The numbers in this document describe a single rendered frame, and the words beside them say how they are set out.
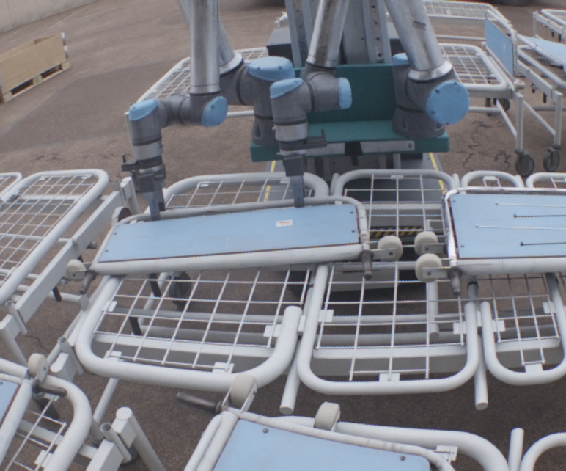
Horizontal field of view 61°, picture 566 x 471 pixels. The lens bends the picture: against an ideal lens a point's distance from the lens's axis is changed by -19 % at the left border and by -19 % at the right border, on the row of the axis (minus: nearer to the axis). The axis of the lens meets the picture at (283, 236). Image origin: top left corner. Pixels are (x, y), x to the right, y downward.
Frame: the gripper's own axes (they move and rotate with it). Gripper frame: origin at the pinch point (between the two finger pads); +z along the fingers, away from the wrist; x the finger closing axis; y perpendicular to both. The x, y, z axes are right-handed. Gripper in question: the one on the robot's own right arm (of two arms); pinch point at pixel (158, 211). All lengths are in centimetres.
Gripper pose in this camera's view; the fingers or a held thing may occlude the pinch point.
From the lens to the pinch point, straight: 170.0
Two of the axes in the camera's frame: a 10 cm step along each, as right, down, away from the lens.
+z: 1.2, 9.2, 3.7
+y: 9.9, -0.8, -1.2
